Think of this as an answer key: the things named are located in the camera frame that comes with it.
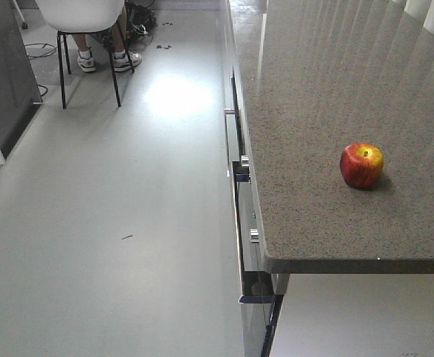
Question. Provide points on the red yellow apple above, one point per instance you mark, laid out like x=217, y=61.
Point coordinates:
x=361, y=165

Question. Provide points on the grey stone kitchen counter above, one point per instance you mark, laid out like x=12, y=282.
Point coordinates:
x=352, y=270

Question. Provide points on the seated person's legs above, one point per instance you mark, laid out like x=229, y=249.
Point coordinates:
x=85, y=58

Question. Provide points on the white shell chair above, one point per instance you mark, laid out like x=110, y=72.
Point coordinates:
x=86, y=17

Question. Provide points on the dark grey cabinet panel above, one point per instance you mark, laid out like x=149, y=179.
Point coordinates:
x=19, y=92

